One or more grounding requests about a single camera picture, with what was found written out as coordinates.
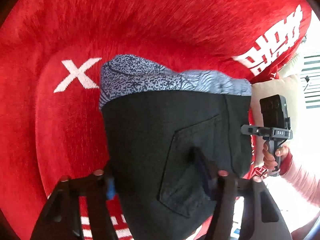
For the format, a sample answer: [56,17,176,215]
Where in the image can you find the black pants with patterned waistband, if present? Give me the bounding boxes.
[99,55,252,239]

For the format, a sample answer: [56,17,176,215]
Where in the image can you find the cream pillow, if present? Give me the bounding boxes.
[251,75,306,154]

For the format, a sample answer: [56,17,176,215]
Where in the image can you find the red bedspread with white characters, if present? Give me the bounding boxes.
[1,0,311,239]

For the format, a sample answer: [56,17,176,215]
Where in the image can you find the right forearm pink sleeve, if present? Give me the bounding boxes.
[279,152,319,206]

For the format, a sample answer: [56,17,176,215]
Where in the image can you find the right hand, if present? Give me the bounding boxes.
[263,142,292,175]

